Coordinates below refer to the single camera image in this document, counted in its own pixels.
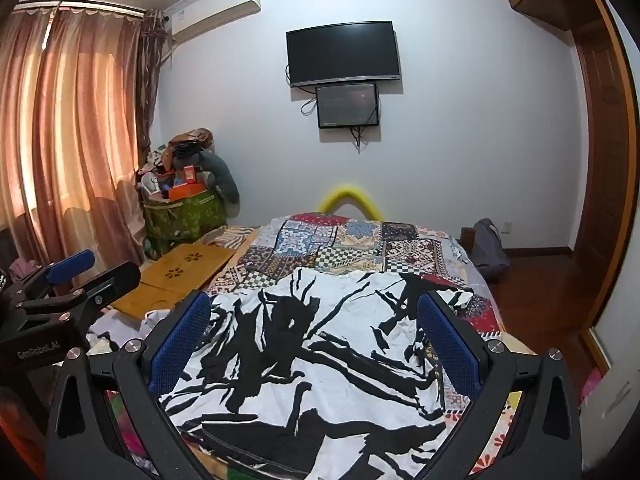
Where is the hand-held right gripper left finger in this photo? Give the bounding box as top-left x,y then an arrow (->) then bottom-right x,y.
45,290 -> 217,480

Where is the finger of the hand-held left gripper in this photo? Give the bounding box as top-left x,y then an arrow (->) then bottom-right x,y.
9,250 -> 96,307
20,262 -> 142,319

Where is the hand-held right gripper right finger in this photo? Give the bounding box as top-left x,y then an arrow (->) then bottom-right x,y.
416,290 -> 584,480

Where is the black and white printed shirt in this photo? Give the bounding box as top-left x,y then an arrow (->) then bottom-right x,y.
142,266 -> 476,480

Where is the wooden lap desk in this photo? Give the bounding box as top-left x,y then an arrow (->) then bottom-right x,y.
111,243 -> 238,320

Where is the green patterned storage bag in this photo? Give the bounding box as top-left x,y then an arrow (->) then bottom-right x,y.
142,190 -> 228,261

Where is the grey fabric bag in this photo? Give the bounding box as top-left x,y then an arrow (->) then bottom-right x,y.
470,218 -> 511,282

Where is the orange box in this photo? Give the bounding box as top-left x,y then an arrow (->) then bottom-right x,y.
167,182 -> 207,202

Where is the pink brown curtain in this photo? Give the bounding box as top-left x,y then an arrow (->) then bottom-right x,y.
0,2 -> 167,286

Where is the patchwork printed blanket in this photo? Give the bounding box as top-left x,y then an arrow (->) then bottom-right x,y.
202,212 -> 506,341

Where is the pink slipper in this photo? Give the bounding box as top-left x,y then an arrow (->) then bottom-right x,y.
580,367 -> 604,405

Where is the grey plush cushion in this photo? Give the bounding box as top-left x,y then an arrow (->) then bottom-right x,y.
200,152 -> 240,207

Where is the brown crumpled bag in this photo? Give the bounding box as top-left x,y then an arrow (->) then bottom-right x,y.
167,128 -> 215,155

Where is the yellow foam tube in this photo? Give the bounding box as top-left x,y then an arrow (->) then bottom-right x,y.
320,185 -> 383,222

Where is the brown wooden door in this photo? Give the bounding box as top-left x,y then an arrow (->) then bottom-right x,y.
570,0 -> 637,346

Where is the white air conditioner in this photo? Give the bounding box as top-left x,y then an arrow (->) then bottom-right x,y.
167,0 -> 262,43

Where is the small black wall monitor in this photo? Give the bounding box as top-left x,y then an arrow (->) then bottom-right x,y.
316,82 -> 379,129

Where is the large black wall television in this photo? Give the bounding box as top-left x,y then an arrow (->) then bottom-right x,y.
286,21 -> 403,88

